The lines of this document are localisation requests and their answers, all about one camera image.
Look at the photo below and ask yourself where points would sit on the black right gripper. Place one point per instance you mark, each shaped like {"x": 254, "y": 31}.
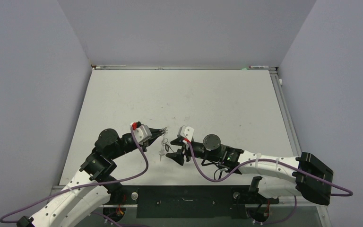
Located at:
{"x": 178, "y": 155}

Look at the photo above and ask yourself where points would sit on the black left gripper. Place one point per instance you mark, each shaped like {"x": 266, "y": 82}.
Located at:
{"x": 155, "y": 133}

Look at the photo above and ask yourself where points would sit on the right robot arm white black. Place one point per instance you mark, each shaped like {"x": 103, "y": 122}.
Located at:
{"x": 305, "y": 176}

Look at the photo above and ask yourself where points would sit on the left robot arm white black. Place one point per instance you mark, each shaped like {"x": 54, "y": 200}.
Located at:
{"x": 92, "y": 185}

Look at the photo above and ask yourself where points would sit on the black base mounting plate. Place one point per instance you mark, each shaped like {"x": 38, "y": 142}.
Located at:
{"x": 195, "y": 201}

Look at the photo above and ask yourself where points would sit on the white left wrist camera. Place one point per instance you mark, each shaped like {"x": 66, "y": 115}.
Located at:
{"x": 140, "y": 132}

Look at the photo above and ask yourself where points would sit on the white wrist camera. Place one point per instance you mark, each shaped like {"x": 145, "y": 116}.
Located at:
{"x": 140, "y": 132}
{"x": 186, "y": 133}

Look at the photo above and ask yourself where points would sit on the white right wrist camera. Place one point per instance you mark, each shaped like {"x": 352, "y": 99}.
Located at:
{"x": 186, "y": 133}

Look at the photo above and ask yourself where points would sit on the aluminium frame rail back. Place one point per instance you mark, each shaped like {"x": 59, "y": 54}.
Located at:
{"x": 124, "y": 67}

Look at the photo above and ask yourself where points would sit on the aluminium frame rail right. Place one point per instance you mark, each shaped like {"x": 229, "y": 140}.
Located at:
{"x": 288, "y": 122}

